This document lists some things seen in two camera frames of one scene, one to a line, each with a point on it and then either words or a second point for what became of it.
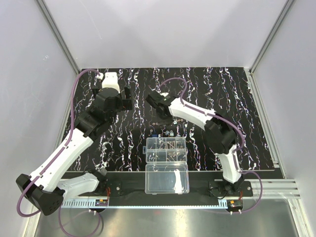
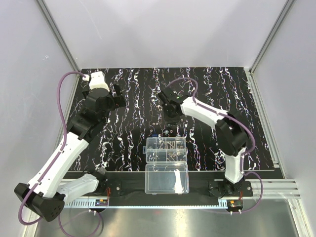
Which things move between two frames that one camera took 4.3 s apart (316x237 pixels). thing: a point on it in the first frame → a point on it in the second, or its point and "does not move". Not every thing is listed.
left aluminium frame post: [50, 19] does not move
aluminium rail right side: [272, 188] does not move
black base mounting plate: [202, 185] does not move
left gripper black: [127, 99] → [115, 96]
